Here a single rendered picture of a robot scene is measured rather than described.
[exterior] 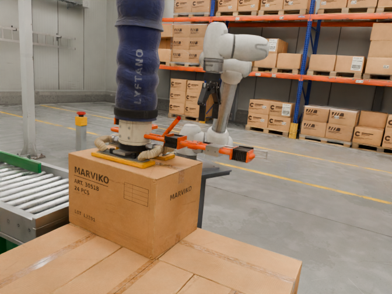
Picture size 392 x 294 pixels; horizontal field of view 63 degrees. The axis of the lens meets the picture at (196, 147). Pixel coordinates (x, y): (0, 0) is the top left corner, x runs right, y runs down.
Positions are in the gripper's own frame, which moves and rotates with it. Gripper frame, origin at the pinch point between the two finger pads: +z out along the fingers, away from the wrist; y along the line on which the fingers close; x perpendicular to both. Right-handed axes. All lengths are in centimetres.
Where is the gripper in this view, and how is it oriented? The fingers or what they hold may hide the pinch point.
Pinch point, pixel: (208, 116)
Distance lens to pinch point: 149.1
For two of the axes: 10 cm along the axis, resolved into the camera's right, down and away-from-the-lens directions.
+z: -0.8, 9.7, 2.2
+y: -4.8, 1.6, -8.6
